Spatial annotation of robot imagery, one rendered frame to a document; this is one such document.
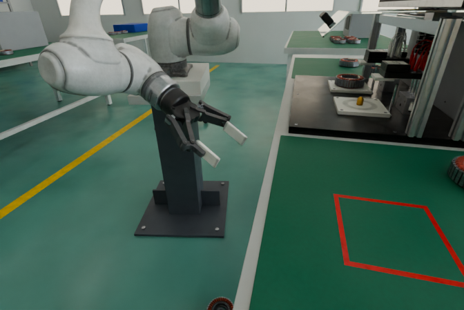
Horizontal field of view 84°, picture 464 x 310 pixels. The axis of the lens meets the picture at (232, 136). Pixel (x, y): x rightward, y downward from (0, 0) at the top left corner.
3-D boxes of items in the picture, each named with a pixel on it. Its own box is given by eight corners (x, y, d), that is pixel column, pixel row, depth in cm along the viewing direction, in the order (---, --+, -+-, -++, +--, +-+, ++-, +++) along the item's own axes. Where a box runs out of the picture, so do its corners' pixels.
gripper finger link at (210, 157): (198, 139, 59) (196, 140, 59) (220, 158, 58) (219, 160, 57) (194, 147, 61) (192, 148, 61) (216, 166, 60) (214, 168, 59)
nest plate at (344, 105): (337, 114, 82) (337, 110, 81) (333, 99, 95) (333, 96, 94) (389, 117, 78) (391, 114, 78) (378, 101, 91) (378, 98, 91)
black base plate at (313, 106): (288, 133, 75) (288, 126, 74) (295, 79, 131) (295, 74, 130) (479, 150, 65) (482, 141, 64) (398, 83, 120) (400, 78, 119)
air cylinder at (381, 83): (382, 92, 102) (385, 78, 99) (377, 86, 108) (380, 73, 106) (396, 92, 100) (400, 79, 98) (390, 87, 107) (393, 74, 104)
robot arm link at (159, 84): (138, 103, 68) (153, 117, 67) (144, 75, 63) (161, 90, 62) (163, 94, 75) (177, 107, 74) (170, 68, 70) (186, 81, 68)
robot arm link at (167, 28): (156, 55, 126) (148, 4, 115) (193, 54, 126) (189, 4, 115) (146, 63, 112) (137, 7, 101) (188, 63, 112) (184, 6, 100)
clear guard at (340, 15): (322, 37, 67) (325, 12, 64) (317, 30, 87) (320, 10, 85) (471, 38, 59) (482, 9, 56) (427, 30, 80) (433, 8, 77)
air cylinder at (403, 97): (402, 114, 81) (407, 97, 78) (394, 106, 87) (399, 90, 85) (420, 115, 79) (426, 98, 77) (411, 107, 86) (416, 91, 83)
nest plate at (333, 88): (330, 92, 103) (331, 89, 102) (327, 82, 116) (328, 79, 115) (371, 94, 99) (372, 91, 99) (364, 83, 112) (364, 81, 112)
